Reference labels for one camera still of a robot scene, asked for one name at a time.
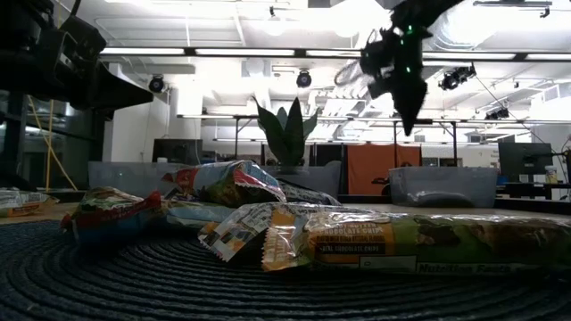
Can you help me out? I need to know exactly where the long ceiling light strip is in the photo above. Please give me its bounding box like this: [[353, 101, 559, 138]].
[[98, 45, 571, 62]]

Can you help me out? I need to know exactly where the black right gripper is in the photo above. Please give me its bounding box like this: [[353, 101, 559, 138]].
[[387, 24, 432, 137]]

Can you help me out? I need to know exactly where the red brown granola bar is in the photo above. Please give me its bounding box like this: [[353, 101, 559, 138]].
[[60, 185, 165, 247]]

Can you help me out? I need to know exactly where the white silver granola bar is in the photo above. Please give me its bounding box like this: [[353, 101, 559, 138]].
[[197, 202, 396, 265]]

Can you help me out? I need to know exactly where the round dark woven placemat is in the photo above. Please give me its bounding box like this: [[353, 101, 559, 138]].
[[0, 212, 571, 321]]

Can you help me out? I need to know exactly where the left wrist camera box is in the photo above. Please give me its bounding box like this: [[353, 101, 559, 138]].
[[56, 15, 109, 63]]

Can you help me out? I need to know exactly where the grey translucent plastic bin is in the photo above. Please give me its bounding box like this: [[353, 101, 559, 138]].
[[388, 166, 500, 209], [87, 160, 197, 202], [261, 160, 343, 207]]

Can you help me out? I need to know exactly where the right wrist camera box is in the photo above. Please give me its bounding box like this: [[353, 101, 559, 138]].
[[359, 40, 394, 100]]

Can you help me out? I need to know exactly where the black aluminium table frame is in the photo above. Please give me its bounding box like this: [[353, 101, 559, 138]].
[[0, 171, 571, 216]]

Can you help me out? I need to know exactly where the blue red granola bar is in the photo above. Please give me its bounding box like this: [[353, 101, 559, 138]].
[[160, 159, 287, 210]]

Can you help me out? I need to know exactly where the orange green granola bar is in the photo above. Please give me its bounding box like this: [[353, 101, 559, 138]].
[[261, 208, 571, 274]]

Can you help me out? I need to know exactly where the green snake plant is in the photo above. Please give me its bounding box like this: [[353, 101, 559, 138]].
[[252, 95, 320, 173]]

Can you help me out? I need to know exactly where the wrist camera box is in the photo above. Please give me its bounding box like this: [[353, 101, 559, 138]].
[[56, 15, 109, 63], [359, 40, 394, 100]]

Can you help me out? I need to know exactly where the person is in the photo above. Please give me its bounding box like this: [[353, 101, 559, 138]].
[[371, 176, 393, 197]]

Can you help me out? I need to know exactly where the yellow hanging cable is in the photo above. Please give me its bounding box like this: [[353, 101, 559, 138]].
[[44, 98, 55, 192], [26, 94, 79, 192]]

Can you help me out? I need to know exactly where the purple blue granola bar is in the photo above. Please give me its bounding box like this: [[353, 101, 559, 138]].
[[162, 177, 343, 231]]

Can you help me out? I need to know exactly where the white printed granola bar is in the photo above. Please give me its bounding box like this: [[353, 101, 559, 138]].
[[0, 187, 60, 218]]

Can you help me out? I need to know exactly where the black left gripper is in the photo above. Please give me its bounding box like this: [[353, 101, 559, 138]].
[[39, 52, 155, 121]]

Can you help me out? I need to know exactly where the orange partition panel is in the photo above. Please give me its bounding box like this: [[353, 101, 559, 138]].
[[346, 143, 423, 196]]

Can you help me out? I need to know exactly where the black framed workbench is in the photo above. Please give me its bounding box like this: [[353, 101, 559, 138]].
[[234, 114, 459, 169]]

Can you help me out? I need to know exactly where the dark background desk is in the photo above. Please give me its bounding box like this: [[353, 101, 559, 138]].
[[495, 180, 571, 201]]

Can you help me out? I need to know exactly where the black computer monitor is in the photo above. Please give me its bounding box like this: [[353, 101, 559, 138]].
[[152, 138, 204, 165], [498, 142, 554, 177]]

